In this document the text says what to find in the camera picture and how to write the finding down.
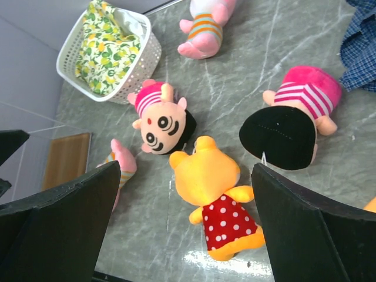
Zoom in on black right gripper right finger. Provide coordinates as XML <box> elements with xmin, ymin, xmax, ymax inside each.
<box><xmin>251</xmin><ymin>163</ymin><xmax>375</xmax><ymax>281</ymax></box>

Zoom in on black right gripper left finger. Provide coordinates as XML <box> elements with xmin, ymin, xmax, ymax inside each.
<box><xmin>1</xmin><ymin>161</ymin><xmax>120</xmax><ymax>281</ymax></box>

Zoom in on yellow bear plush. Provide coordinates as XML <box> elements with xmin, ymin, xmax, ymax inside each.
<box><xmin>169</xmin><ymin>136</ymin><xmax>265</xmax><ymax>261</ymax></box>
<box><xmin>364</xmin><ymin>197</ymin><xmax>376</xmax><ymax>213</ymax></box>

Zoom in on pink pig plush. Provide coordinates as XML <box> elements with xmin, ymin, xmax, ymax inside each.
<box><xmin>177</xmin><ymin>0</ymin><xmax>239</xmax><ymax>59</ymax></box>
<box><xmin>97</xmin><ymin>139</ymin><xmax>137</xmax><ymax>211</ymax></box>

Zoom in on black-haired doll face-down plush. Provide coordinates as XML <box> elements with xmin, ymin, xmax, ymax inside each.
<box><xmin>239</xmin><ymin>65</ymin><xmax>342</xmax><ymax>171</ymax></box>

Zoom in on black-haired doll face-up plush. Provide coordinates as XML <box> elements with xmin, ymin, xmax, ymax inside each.
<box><xmin>127</xmin><ymin>79</ymin><xmax>197</xmax><ymax>155</ymax></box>

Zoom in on lemon print cloth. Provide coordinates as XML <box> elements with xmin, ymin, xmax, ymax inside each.
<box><xmin>75</xmin><ymin>1</ymin><xmax>141</xmax><ymax>96</ymax></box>

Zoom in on blue checked shirt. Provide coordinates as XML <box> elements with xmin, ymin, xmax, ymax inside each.
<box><xmin>340</xmin><ymin>0</ymin><xmax>375</xmax><ymax>92</ymax></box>

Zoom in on white perforated plastic basket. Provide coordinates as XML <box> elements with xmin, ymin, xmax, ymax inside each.
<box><xmin>56</xmin><ymin>6</ymin><xmax>162</xmax><ymax>104</ymax></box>

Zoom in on white cloth in basket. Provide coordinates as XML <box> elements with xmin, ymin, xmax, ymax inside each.
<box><xmin>113</xmin><ymin>8</ymin><xmax>146</xmax><ymax>41</ymax></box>

